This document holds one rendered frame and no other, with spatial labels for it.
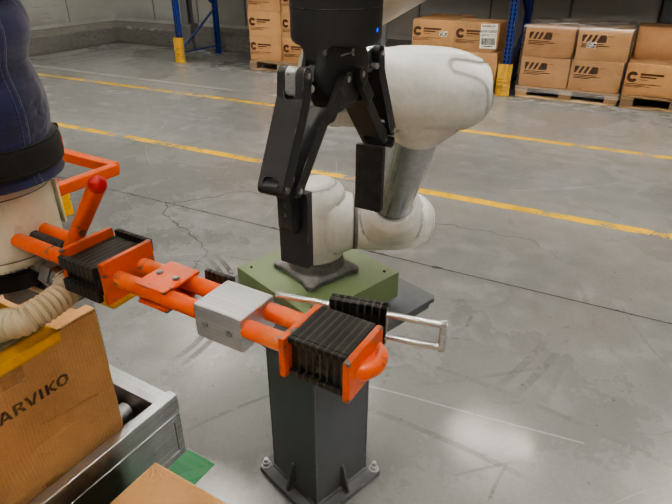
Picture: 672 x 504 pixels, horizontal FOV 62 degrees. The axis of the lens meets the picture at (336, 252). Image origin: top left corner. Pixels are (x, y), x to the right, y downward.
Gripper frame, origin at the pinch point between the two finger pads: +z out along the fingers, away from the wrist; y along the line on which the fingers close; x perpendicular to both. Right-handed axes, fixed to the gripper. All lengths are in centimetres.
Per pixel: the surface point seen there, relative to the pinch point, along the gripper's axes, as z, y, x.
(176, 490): 86, -14, -51
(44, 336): 25, 8, -43
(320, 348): 11.3, 5.0, 1.2
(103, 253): 12.0, 1.9, -34.5
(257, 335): 13.3, 4.5, -7.2
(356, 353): 11.3, 3.9, 4.6
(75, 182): 13, -15, -63
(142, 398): 82, -28, -76
